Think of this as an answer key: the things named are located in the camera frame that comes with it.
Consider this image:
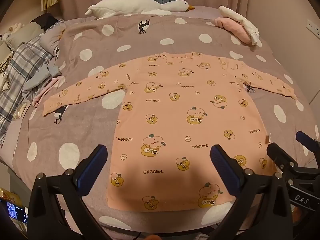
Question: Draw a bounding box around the white goose plush toy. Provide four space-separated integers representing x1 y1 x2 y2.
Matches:
84 0 195 20

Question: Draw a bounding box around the smartphone with lit screen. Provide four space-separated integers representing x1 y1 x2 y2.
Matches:
5 200 28 224

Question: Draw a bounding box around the folded pink garment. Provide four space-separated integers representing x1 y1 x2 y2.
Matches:
214 17 252 45

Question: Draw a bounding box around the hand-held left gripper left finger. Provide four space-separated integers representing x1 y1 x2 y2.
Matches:
28 144 111 240

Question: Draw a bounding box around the pink cartoon print long-sleeve shirt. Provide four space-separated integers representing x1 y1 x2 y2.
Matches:
42 51 297 212

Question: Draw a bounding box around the white wall socket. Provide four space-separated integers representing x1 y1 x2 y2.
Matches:
306 19 320 35

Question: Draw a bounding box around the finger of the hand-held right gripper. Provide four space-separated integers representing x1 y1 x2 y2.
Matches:
266 142 320 183
296 131 320 153

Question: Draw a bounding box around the light pink crumpled cloth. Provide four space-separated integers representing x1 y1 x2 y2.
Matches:
32 76 66 107

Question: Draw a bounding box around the grey pillow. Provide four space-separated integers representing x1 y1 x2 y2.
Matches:
7 21 44 46

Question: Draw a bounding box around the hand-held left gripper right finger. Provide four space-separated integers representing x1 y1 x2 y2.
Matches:
210 144 293 240

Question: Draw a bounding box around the folded white garment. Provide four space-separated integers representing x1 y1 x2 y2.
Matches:
218 5 260 46

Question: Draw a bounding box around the mauve polka dot blanket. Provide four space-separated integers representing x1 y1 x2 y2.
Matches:
0 5 318 232

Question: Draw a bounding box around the grey plaid quilt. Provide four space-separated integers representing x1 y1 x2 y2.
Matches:
0 36 54 143

